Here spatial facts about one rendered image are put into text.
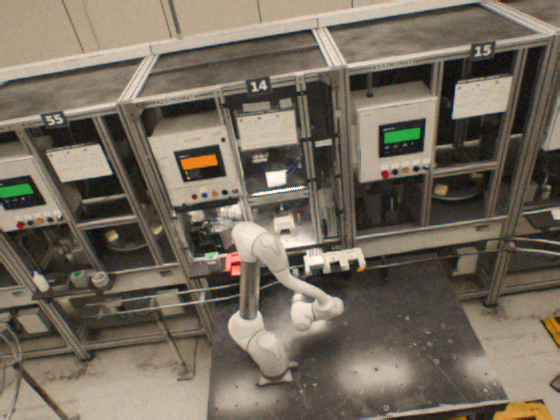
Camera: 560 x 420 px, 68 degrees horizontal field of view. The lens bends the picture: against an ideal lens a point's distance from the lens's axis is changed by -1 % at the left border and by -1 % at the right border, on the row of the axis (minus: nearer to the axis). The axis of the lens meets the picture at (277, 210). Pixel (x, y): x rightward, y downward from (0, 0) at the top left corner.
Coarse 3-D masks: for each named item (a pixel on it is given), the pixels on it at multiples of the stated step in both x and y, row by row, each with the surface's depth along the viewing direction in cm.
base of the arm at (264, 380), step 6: (288, 354) 237; (288, 360) 233; (288, 366) 229; (294, 366) 230; (288, 372) 228; (264, 378) 227; (270, 378) 224; (276, 378) 224; (282, 378) 225; (288, 378) 225; (264, 384) 225
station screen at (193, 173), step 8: (200, 152) 226; (208, 152) 227; (216, 160) 230; (192, 168) 232; (200, 168) 232; (208, 168) 233; (216, 168) 233; (184, 176) 235; (192, 176) 235; (200, 176) 235; (208, 176) 236
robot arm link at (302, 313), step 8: (296, 304) 236; (304, 304) 234; (296, 312) 231; (304, 312) 230; (312, 312) 229; (296, 320) 228; (304, 320) 227; (312, 320) 231; (296, 328) 229; (304, 328) 228
